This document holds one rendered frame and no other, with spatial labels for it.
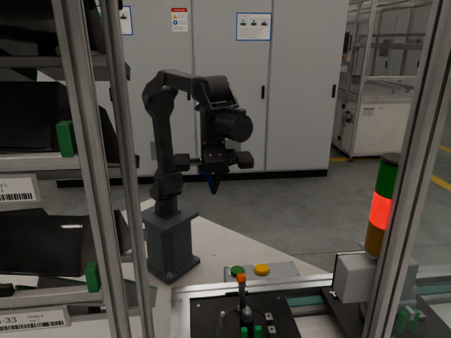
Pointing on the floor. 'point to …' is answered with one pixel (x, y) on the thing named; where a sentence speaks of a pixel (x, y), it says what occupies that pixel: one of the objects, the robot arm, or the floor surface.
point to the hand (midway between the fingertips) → (213, 181)
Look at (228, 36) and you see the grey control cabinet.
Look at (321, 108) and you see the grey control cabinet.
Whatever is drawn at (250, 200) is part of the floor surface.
